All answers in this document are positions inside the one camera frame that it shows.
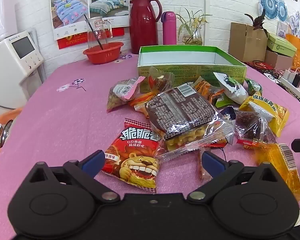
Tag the amber clear packet with barcode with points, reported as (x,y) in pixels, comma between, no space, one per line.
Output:
(280,170)

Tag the white charger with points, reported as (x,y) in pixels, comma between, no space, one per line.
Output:
(288,76)

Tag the white appliance with screen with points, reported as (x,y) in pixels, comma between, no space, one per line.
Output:
(20,50)

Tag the small green snack packet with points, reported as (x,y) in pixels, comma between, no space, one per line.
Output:
(253,87)

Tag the dark red leaf plant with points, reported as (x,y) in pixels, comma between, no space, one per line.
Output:
(258,21)

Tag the red lion print snack packet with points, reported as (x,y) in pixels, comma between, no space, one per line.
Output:
(132,160)

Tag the orange clear snack packet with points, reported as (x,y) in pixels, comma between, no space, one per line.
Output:
(142,98)

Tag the red thermos jug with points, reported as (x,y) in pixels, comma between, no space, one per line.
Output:
(142,25)

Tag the white power strip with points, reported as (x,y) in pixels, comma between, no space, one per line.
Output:
(293,90)

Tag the orange striped snack packet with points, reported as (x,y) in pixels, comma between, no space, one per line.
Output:
(204,86)

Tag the green and orange snack packet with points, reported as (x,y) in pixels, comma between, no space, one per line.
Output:
(221,102)

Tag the large cardboard box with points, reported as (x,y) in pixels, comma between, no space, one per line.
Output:
(242,42)

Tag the blue decorative wall plates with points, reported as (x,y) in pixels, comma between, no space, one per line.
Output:
(268,2)

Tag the pink thermos bottle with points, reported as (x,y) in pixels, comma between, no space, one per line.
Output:
(168,32)

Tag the clear packet of brown snack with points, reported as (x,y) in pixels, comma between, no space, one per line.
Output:
(161,80)

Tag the white water purifier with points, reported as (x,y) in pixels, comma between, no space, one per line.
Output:
(2,12)

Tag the glass vase with green plant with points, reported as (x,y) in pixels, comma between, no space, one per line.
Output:
(192,39)

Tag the small blue paper fan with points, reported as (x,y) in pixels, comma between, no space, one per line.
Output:
(282,11)

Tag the white beetle print snack packet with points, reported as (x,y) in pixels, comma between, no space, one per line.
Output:
(231,87)

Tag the blue white wall stickers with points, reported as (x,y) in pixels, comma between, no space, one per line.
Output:
(298,25)

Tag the clear packet of dark fruit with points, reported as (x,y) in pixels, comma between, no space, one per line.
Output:
(252,127)

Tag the red gift bag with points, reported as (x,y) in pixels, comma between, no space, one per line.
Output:
(258,66)

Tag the black charger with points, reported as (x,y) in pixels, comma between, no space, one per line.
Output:
(297,80)

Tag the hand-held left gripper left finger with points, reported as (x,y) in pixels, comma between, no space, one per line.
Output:
(93,163)

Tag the pink edged nut packet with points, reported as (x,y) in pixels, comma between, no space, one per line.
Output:
(122,92)

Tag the yellow snack packet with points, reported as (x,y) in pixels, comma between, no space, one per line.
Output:
(277,115)

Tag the large brown label cake packet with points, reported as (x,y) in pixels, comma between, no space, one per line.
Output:
(182,110)

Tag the glass pitcher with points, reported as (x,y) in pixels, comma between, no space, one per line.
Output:
(100,36)

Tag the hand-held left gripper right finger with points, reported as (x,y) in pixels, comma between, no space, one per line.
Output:
(212,163)

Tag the green shoebox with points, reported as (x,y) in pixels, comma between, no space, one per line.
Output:
(280,46)

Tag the small brown cardboard box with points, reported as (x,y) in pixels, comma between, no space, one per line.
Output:
(277,61)

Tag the wall calendar poster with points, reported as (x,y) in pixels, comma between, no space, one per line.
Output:
(70,7)

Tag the red plastic basin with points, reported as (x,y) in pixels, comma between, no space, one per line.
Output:
(102,57)

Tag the green cardboard box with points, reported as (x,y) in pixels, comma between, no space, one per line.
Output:
(190,70)

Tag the black stirring spoon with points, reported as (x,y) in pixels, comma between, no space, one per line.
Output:
(92,30)

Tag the small dark blue snack packet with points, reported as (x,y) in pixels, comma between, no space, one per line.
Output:
(227,113)

